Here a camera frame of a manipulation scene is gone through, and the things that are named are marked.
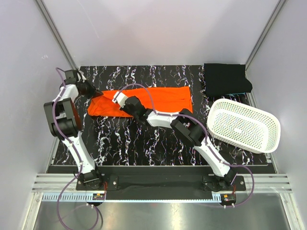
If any orange t shirt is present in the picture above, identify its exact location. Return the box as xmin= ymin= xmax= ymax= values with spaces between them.
xmin=87 ymin=86 xmax=193 ymax=117

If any left orange connector board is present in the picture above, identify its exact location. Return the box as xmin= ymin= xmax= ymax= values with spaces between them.
xmin=93 ymin=193 xmax=106 ymax=200

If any black marble pattern mat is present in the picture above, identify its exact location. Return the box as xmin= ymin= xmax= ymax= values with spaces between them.
xmin=50 ymin=64 xmax=269 ymax=167

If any right aluminium corner post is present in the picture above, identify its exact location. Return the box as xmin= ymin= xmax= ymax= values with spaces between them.
xmin=245 ymin=0 xmax=288 ymax=70

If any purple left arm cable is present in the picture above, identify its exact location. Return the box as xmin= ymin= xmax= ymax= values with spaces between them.
xmin=51 ymin=67 xmax=103 ymax=230

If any orange connector board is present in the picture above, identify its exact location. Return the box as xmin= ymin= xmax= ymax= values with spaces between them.
xmin=93 ymin=193 xmax=106 ymax=200
xmin=223 ymin=194 xmax=236 ymax=202

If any aluminium corner post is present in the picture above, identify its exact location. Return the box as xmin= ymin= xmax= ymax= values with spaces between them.
xmin=245 ymin=0 xmax=288 ymax=70
xmin=34 ymin=0 xmax=78 ymax=69

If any left aluminium corner post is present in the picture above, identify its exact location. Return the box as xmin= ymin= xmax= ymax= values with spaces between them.
xmin=34 ymin=0 xmax=78 ymax=69

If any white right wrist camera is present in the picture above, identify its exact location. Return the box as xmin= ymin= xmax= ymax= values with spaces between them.
xmin=112 ymin=92 xmax=128 ymax=107

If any aluminium front frame rail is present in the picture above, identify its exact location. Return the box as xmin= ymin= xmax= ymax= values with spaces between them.
xmin=32 ymin=173 xmax=292 ymax=203

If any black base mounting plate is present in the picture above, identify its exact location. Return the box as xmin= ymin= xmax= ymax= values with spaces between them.
xmin=76 ymin=166 xmax=246 ymax=201

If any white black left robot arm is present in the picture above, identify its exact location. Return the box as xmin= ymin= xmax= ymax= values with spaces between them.
xmin=44 ymin=68 xmax=104 ymax=190

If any white perforated plastic basket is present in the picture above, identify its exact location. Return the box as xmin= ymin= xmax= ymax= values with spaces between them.
xmin=207 ymin=98 xmax=281 ymax=154

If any right orange connector board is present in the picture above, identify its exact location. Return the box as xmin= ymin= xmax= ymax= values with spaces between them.
xmin=223 ymin=194 xmax=236 ymax=202

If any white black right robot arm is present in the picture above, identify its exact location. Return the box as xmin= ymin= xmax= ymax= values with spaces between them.
xmin=113 ymin=93 xmax=237 ymax=191

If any folded black t shirt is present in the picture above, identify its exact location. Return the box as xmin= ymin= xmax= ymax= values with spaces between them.
xmin=204 ymin=63 xmax=253 ymax=97

